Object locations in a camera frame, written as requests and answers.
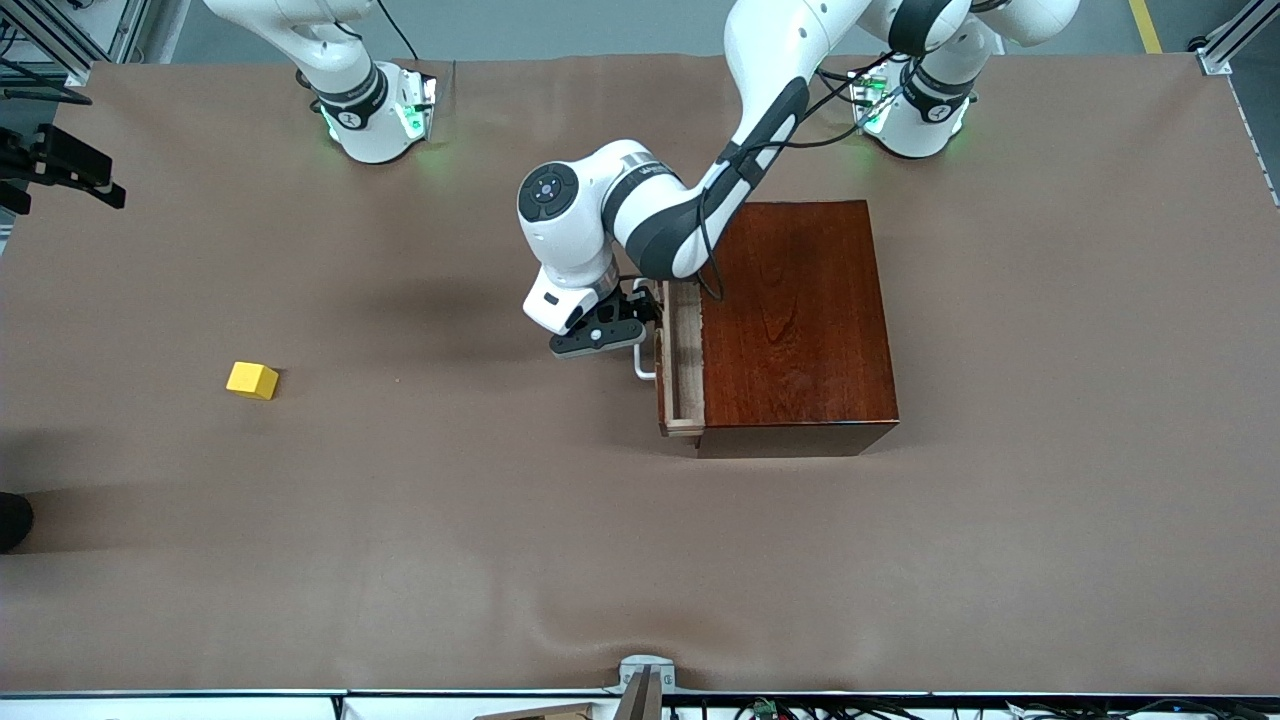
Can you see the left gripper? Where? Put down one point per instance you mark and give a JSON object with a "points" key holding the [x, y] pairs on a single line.
{"points": [[636, 301]]}

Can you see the yellow block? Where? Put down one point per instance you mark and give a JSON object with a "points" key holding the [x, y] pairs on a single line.
{"points": [[250, 380]]}

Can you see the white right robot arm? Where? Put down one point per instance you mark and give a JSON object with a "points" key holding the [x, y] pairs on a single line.
{"points": [[365, 135]]}

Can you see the dark brown wooden cabinet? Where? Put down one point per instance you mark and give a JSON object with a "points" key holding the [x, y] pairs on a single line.
{"points": [[800, 340]]}

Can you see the brown table cloth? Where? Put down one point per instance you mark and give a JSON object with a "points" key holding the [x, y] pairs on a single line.
{"points": [[400, 520]]}

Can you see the black round object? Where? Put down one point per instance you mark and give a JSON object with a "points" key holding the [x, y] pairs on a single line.
{"points": [[12, 522]]}

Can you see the brown cardboard piece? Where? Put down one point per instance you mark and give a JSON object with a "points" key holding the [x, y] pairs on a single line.
{"points": [[540, 713]]}

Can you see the aluminium frame profile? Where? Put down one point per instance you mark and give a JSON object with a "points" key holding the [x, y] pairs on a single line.
{"points": [[40, 30], [1235, 42]]}

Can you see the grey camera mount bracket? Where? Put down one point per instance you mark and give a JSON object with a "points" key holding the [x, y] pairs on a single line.
{"points": [[640, 672]]}

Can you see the white table edge frame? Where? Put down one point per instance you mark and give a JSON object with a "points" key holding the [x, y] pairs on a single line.
{"points": [[200, 705]]}

